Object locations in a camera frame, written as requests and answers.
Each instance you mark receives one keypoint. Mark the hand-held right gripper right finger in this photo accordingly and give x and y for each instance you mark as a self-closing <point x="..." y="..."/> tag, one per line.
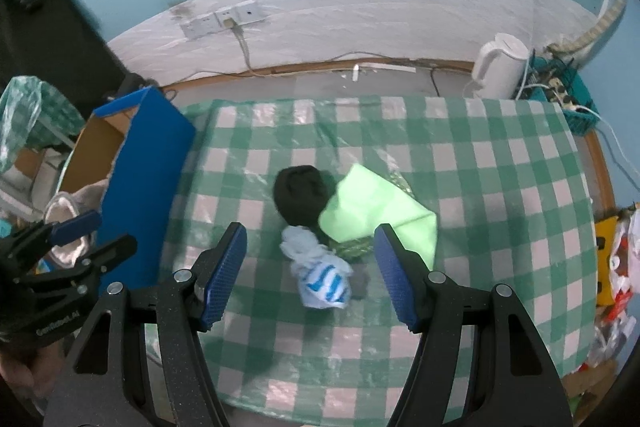
<point x="397" y="274"/>

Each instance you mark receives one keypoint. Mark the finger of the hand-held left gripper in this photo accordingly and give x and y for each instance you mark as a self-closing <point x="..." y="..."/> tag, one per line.
<point x="75" y="227"/>
<point x="110" y="252"/>

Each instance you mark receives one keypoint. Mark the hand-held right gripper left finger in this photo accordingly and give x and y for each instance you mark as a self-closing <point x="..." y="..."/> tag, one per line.
<point x="225" y="274"/>

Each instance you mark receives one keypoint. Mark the white grey patterned sock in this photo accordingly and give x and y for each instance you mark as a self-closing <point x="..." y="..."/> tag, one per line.
<point x="65" y="217"/>

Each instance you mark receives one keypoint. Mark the light green cloth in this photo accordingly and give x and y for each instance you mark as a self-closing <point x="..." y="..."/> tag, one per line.
<point x="370" y="207"/>

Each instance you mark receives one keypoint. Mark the plastic-wrapped blue striped sock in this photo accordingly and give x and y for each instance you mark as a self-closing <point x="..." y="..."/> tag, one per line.
<point x="322" y="284"/>

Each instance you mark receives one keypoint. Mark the blue cardboard box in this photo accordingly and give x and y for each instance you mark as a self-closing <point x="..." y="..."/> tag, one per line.
<point x="150" y="167"/>

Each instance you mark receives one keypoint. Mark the black sock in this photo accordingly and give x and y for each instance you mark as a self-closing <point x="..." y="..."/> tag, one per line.
<point x="300" y="194"/>

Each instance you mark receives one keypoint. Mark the person's left hand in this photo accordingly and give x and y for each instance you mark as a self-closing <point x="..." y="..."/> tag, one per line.
<point x="15" y="372"/>

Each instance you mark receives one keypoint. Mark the green checked plastic sheet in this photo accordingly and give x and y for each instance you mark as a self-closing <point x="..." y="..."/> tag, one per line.
<point x="30" y="117"/>

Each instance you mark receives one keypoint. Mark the green checked tablecloth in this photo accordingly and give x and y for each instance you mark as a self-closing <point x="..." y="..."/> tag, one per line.
<point x="500" y="187"/>

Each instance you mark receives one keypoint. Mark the black hanging garment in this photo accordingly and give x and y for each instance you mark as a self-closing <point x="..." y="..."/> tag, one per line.
<point x="50" y="32"/>

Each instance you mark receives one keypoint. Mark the yellow bag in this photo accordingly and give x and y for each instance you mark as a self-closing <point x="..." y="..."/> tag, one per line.
<point x="602" y="267"/>

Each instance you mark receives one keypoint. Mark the white plastic strip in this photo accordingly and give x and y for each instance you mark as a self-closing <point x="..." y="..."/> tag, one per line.
<point x="356" y="73"/>

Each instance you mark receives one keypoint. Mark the pile of plastic wrappers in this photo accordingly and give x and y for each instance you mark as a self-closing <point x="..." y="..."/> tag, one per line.
<point x="610" y="337"/>

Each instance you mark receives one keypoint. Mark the white electric kettle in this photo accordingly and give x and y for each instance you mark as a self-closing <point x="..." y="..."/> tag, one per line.
<point x="500" y="67"/>

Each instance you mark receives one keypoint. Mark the white plastic bag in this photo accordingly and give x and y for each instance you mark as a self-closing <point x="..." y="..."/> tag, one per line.
<point x="632" y="237"/>

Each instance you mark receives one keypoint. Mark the teal plastic basket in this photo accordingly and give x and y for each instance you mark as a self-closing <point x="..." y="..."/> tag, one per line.
<point x="582" y="122"/>

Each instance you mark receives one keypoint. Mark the white power strip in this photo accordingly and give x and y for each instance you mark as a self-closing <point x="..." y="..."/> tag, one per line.
<point x="560" y="92"/>

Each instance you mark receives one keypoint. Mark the white wall socket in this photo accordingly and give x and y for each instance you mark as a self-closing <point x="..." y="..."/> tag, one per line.
<point x="225" y="16"/>
<point x="192" y="28"/>
<point x="207" y="23"/>
<point x="249" y="12"/>

